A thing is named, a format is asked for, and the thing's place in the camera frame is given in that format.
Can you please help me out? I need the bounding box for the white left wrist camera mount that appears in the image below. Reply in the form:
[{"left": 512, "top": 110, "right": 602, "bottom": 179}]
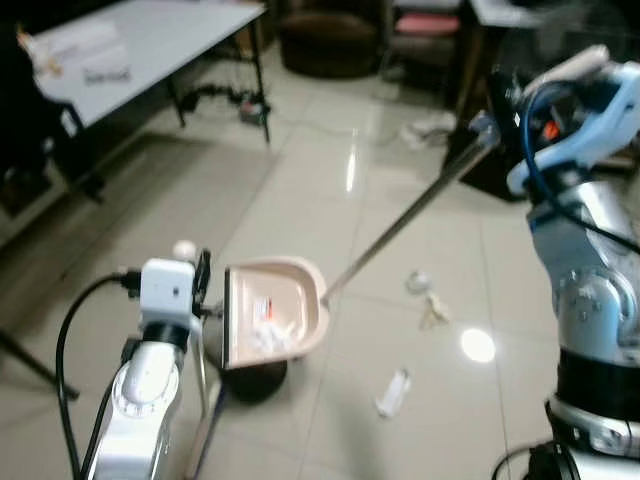
[{"left": 138, "top": 258, "right": 198, "bottom": 333}]

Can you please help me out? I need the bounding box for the crumpled white paper scrap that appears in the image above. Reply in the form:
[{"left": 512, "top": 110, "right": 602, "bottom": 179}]
[{"left": 404, "top": 269, "right": 432, "bottom": 295}]

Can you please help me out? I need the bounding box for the round dark brown armchair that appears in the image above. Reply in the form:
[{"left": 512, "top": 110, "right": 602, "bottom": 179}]
[{"left": 277, "top": 8, "right": 381, "bottom": 80}]

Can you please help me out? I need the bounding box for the broom with long metal handle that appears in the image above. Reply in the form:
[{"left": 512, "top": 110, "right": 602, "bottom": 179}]
[{"left": 205, "top": 45, "right": 611, "bottom": 404}]

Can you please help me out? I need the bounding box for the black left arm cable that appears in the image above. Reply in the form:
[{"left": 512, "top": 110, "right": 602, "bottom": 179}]
[{"left": 54, "top": 267, "right": 144, "bottom": 480}]

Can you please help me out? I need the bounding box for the white crumpled cloth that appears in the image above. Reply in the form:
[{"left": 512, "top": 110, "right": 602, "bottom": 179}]
[{"left": 399, "top": 111, "right": 460, "bottom": 150}]

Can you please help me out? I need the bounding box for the white paper trash wad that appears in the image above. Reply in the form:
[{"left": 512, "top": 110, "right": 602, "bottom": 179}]
[{"left": 248, "top": 318, "right": 298, "bottom": 353}]

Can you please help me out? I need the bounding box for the blue right wrist cable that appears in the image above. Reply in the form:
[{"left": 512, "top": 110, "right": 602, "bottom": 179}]
[{"left": 517, "top": 79, "right": 582, "bottom": 217}]

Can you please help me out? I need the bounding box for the black slanted stand leg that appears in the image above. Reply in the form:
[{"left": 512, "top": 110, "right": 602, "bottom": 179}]
[{"left": 0, "top": 328, "right": 81, "bottom": 403}]

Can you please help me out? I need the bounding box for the long white wrapper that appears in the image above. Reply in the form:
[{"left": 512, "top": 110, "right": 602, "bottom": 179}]
[{"left": 376, "top": 367, "right": 414, "bottom": 420}]

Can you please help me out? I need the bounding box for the yellowish crumpled wrapper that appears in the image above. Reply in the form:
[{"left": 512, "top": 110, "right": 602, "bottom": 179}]
[{"left": 419, "top": 292, "right": 452, "bottom": 330}]

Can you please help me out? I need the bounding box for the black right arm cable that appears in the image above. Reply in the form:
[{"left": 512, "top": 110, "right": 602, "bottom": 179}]
[{"left": 538, "top": 195, "right": 640, "bottom": 257}]

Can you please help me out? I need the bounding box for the chair with pink cushion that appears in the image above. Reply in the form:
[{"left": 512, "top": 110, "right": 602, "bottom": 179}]
[{"left": 384, "top": 0, "right": 467, "bottom": 73}]

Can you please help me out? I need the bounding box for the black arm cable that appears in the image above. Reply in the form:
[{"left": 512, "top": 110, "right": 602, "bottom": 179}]
[
  {"left": 54, "top": 267, "right": 144, "bottom": 480},
  {"left": 538, "top": 195, "right": 640, "bottom": 257}
]

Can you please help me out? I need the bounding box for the white printed paper sheet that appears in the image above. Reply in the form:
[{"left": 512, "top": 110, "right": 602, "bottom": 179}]
[{"left": 28, "top": 22, "right": 133, "bottom": 83}]

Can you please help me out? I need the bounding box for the black power strip with cables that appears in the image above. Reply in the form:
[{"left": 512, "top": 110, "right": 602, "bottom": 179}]
[{"left": 185, "top": 82, "right": 273, "bottom": 127}]

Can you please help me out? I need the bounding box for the white table with black legs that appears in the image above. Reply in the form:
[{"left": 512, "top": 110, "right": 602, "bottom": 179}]
[{"left": 18, "top": 0, "right": 273, "bottom": 206}]

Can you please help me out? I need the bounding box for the light blue right wrist camera mount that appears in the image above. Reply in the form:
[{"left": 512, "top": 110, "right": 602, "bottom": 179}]
[{"left": 505, "top": 60, "right": 640, "bottom": 197}]

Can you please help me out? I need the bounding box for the beige dustpan with long handle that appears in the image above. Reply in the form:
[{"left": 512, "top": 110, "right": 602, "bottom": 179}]
[{"left": 185, "top": 256, "right": 331, "bottom": 480}]

